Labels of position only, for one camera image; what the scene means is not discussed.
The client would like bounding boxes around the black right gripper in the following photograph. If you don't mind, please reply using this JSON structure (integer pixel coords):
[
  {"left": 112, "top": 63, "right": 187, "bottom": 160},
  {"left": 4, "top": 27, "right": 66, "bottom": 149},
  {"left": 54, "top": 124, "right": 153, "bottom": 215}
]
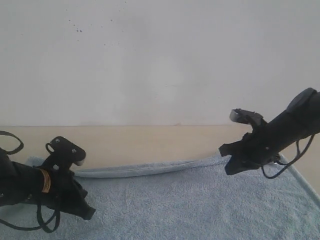
[{"left": 218, "top": 122, "right": 283, "bottom": 175}]

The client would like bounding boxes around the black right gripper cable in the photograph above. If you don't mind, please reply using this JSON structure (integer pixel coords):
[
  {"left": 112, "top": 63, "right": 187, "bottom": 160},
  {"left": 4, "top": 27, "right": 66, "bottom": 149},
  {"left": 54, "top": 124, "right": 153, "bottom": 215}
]
[{"left": 261, "top": 133, "right": 316, "bottom": 180}]

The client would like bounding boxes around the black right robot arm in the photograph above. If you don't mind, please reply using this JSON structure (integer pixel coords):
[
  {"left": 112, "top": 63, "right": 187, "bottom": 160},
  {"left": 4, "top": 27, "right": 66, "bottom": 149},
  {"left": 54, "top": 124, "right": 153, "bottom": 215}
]
[{"left": 218, "top": 87, "right": 320, "bottom": 176}]

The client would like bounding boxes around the light blue terry towel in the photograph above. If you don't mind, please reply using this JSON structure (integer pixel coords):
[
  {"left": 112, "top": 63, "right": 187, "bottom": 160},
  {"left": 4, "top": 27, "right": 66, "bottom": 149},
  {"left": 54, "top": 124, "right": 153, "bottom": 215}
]
[{"left": 0, "top": 156, "right": 320, "bottom": 240}]

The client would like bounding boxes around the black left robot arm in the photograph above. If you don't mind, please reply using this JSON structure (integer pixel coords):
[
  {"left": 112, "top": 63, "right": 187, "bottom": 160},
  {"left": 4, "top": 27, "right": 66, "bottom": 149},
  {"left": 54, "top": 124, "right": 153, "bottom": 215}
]
[{"left": 0, "top": 149, "right": 96, "bottom": 220}]

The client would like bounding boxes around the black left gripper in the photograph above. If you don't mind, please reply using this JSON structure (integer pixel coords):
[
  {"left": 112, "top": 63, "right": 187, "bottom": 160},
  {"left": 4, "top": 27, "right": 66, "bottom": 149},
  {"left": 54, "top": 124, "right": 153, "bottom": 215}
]
[{"left": 41, "top": 167, "right": 96, "bottom": 220}]

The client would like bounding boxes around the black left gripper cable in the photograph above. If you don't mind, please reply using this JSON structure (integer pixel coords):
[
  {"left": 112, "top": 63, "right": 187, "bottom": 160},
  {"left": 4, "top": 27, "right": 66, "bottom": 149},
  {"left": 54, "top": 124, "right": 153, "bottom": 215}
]
[{"left": 0, "top": 192, "right": 62, "bottom": 233}]

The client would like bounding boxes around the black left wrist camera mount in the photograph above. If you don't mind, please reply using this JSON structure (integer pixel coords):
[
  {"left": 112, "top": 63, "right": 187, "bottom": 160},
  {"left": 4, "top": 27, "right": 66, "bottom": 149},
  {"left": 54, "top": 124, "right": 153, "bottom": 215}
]
[{"left": 41, "top": 136, "right": 87, "bottom": 172}]

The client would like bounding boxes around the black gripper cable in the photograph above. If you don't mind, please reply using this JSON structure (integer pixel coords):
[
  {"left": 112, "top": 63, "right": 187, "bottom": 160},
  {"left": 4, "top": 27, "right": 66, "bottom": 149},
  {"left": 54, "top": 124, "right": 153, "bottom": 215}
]
[
  {"left": 261, "top": 133, "right": 316, "bottom": 180},
  {"left": 0, "top": 192, "right": 62, "bottom": 233}
]

